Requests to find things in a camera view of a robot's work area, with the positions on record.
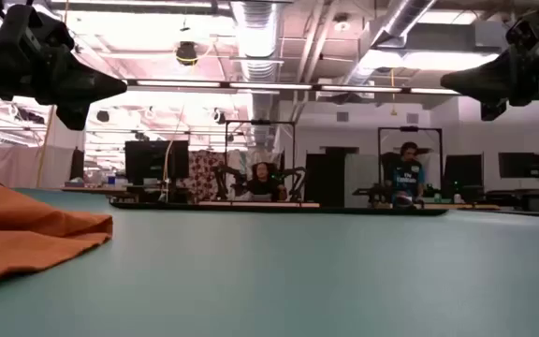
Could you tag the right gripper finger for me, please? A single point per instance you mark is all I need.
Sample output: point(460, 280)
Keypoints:
point(491, 110)
point(489, 82)

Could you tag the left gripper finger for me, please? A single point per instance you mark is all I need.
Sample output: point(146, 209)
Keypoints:
point(72, 114)
point(77, 84)

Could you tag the orange cloth napkin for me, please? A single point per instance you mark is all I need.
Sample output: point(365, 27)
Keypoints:
point(26, 234)

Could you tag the white curtain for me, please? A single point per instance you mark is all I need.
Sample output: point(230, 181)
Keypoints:
point(17, 166)

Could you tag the large black computer monitor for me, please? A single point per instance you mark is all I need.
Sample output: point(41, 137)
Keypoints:
point(152, 161)

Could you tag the person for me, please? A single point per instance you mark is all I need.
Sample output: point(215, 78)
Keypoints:
point(264, 185)
point(407, 180)

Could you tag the patterned cloth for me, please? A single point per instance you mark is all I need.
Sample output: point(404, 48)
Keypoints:
point(204, 175)

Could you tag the black cabinet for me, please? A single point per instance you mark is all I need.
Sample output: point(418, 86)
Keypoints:
point(324, 180)

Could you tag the long ceiling light bar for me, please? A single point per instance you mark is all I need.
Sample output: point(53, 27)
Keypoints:
point(269, 86)

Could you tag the green table mat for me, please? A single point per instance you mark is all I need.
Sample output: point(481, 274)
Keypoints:
point(297, 281)

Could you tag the black frame stand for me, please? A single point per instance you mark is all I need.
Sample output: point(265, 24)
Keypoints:
point(410, 128)
point(260, 122)

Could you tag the black dome ceiling camera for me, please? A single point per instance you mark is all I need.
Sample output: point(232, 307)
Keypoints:
point(186, 54)

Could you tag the silver ventilation duct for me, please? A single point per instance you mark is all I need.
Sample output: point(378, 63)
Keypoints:
point(257, 47)

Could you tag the black metal table frame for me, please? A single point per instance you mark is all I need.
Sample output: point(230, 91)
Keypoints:
point(274, 209)

